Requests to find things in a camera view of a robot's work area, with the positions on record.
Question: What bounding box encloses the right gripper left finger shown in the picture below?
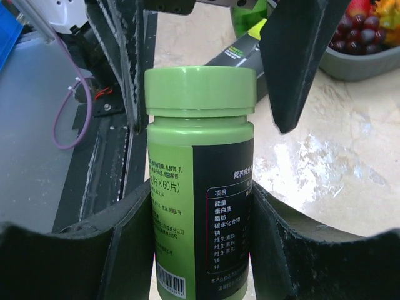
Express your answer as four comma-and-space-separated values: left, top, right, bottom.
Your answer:
1, 182, 154, 299

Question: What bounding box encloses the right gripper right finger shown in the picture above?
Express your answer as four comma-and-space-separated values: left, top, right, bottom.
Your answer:
251, 183, 399, 299

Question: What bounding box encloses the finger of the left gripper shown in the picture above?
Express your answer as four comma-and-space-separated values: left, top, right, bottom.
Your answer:
259, 0, 349, 134
85, 1, 146, 134

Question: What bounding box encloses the green capped pill bottle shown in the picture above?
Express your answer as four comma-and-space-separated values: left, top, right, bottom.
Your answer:
145, 66, 256, 299

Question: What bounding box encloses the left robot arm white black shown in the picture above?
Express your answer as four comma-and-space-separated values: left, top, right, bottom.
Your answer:
15, 1, 349, 134

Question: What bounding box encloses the yellow green packet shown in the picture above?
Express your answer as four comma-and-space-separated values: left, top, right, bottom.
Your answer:
244, 18, 268, 41

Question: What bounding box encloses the black product box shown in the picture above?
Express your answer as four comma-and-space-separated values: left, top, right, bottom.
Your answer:
206, 33, 268, 102

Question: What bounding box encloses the grey fruit tray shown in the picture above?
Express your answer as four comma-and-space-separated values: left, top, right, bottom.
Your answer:
319, 47, 399, 81

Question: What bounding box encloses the dark grape bunch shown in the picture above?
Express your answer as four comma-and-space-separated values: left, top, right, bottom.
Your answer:
328, 14, 388, 56

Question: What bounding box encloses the orange spiky fruit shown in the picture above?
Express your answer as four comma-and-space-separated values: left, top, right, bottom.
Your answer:
374, 0, 399, 47

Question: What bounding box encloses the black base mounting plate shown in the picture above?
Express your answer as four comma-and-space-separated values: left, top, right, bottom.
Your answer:
51, 9, 159, 234

